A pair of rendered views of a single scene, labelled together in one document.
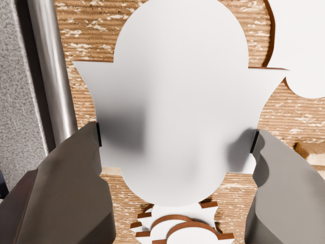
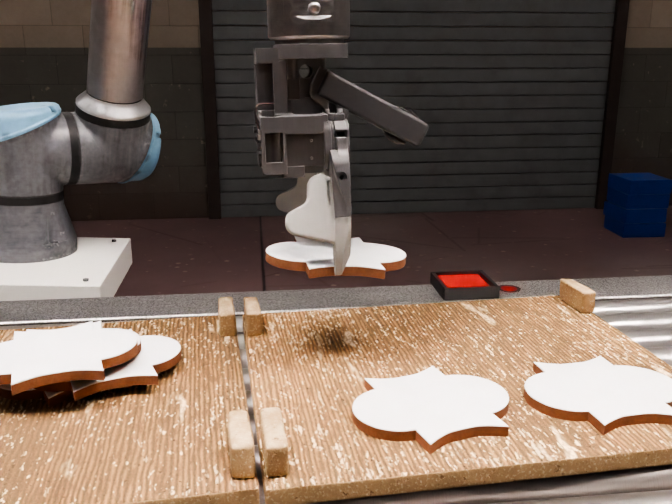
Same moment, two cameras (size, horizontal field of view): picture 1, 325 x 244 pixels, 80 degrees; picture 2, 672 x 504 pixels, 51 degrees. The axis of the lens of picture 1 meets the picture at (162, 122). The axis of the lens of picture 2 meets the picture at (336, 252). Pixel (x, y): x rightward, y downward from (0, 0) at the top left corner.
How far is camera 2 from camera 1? 0.70 m
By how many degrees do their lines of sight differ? 80
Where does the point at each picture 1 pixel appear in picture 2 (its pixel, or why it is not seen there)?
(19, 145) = not seen: hidden behind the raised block
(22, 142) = not seen: hidden behind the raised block
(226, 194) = (162, 403)
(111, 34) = (364, 323)
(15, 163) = (197, 300)
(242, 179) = (196, 410)
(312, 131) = (301, 443)
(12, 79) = (300, 303)
